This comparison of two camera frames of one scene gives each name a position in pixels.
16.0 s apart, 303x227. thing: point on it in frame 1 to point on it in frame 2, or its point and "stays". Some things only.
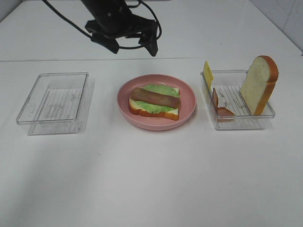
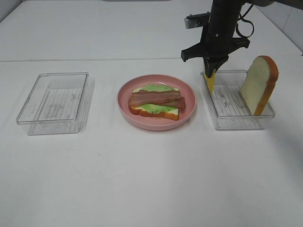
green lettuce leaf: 156,108 stays
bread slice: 257,87 stays
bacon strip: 220,111 to 143,96
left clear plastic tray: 54,103 stays
